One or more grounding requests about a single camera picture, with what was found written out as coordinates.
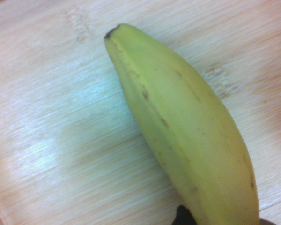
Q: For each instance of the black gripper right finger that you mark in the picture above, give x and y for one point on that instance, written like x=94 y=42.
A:
x=268 y=222

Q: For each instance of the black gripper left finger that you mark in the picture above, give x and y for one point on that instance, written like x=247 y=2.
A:
x=183 y=216

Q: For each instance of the yellow banana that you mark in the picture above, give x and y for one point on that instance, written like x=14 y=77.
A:
x=178 y=129

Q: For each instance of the light wooden tray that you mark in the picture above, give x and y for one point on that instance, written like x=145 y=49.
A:
x=49 y=117

